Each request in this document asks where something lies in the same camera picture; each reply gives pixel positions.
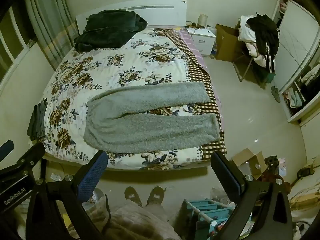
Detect grey fleece pants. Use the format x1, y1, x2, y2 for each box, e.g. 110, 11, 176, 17
83, 82, 220, 153

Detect dark folded clothes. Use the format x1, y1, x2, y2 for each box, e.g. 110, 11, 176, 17
27, 99, 48, 141

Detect teal white rack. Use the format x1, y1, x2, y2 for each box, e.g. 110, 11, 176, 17
183, 198, 234, 239

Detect open small cardboard box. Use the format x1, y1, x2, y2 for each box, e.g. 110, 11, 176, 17
232, 148, 266, 179

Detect left dark slipper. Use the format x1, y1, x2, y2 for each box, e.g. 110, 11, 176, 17
124, 186, 142, 206

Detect dark slipper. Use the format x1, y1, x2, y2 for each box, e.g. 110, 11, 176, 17
124, 186, 142, 206
146, 186, 165, 205

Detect right dark slipper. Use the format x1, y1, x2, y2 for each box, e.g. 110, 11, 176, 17
146, 186, 165, 205

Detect grey slipper on floor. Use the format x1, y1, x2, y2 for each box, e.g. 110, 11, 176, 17
271, 86, 280, 103

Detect striped curtain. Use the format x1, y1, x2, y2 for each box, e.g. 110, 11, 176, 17
25, 0, 79, 69

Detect dark green jacket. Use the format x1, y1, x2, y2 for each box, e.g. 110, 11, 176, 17
74, 10, 148, 52

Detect white wardrobe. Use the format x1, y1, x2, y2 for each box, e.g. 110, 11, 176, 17
272, 0, 319, 123

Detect floral bed blanket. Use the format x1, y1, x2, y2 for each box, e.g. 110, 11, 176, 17
42, 28, 211, 164

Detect chair with clothes pile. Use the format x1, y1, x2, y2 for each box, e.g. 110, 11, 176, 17
233, 13, 279, 88

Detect brown cardboard box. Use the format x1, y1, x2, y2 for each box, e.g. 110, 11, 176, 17
215, 24, 241, 62

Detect white nightstand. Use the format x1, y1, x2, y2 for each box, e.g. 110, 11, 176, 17
187, 28, 216, 56

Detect white headboard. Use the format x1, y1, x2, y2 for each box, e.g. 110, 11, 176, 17
76, 0, 187, 34

